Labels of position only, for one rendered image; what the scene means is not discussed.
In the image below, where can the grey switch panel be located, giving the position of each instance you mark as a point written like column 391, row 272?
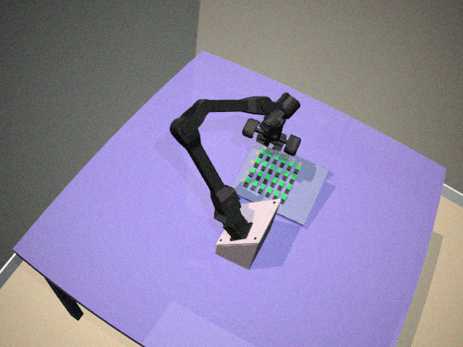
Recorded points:
column 269, row 174

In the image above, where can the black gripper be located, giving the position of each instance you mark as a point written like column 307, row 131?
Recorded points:
column 278, row 140

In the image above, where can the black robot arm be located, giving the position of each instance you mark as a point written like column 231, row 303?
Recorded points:
column 185, row 131

